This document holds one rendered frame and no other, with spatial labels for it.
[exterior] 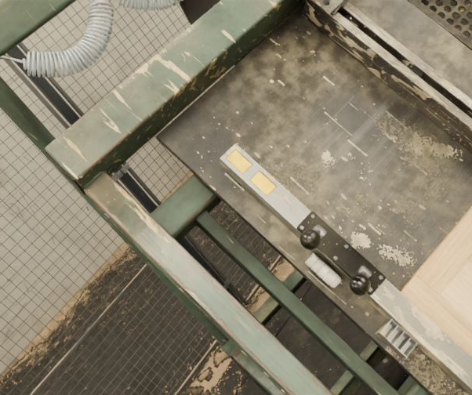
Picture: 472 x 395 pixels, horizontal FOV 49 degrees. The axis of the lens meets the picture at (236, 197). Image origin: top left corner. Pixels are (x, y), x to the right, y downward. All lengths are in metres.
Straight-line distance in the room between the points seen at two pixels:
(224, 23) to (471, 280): 0.76
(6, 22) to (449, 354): 1.27
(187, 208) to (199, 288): 0.21
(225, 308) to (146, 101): 0.45
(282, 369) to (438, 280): 0.38
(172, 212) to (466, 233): 0.63
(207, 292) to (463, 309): 0.52
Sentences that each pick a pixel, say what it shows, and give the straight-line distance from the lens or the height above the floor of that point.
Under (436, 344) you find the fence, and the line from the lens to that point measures 1.12.
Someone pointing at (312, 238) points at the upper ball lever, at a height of 1.53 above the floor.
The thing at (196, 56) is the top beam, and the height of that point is 1.86.
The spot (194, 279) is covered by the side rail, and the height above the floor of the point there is 1.56.
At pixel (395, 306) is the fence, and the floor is 1.29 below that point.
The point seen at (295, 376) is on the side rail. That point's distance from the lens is 1.03.
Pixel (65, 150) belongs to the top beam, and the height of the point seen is 1.88.
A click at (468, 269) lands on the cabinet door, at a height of 1.22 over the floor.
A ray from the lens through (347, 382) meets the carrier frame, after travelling 2.57.
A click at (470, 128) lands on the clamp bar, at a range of 1.24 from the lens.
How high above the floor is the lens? 2.05
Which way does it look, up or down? 24 degrees down
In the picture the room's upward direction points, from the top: 38 degrees counter-clockwise
